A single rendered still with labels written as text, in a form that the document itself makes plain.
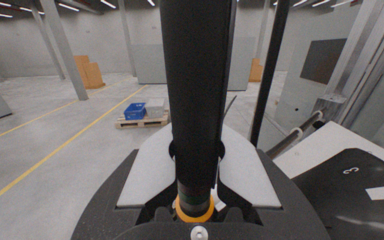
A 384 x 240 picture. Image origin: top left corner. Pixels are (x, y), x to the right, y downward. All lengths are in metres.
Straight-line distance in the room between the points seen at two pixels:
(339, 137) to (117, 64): 13.98
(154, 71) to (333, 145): 7.26
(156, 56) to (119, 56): 6.90
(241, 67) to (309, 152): 5.45
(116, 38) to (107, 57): 1.90
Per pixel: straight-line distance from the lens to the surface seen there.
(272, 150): 0.28
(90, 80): 8.35
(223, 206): 0.20
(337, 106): 0.64
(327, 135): 0.56
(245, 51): 5.86
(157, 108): 3.05
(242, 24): 12.91
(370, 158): 0.29
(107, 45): 14.24
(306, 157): 0.54
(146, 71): 7.55
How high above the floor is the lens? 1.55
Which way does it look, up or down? 28 degrees down
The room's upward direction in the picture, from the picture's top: 1 degrees counter-clockwise
